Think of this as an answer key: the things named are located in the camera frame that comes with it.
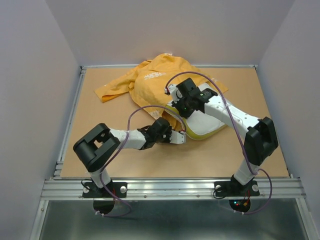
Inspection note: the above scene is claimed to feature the white pillow yellow edge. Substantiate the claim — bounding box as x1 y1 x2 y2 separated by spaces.
165 82 227 141

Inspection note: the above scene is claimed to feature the orange patterned pillowcase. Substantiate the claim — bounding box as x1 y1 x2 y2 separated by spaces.
94 53 217 129

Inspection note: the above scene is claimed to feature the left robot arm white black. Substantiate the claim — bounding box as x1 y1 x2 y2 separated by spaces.
73 117 185 198

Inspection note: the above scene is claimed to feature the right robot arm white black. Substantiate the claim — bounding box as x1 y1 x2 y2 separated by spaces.
165 78 279 198

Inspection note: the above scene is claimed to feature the metal sheet panel front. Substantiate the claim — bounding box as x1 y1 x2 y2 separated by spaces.
39 199 308 240

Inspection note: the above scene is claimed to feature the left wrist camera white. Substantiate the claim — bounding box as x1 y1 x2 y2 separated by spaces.
169 130 187 145

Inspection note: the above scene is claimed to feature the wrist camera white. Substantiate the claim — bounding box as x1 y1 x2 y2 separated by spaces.
169 130 187 145
164 84 182 102

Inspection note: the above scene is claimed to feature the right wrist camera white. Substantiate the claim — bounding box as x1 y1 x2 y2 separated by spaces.
164 84 182 102

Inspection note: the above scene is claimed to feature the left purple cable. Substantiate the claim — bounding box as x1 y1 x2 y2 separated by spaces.
95 105 188 218

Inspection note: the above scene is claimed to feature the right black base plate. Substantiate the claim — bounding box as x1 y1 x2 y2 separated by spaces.
212 180 260 213

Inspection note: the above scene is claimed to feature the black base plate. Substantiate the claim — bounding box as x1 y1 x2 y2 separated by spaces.
80 179 128 216
212 180 260 213

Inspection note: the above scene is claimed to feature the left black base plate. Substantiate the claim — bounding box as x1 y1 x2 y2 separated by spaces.
80 179 128 216

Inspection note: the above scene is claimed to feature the aluminium rail left side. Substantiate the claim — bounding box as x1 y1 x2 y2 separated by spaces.
51 154 65 180

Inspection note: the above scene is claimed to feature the aluminium frame rail front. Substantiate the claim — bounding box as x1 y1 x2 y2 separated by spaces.
40 177 306 201

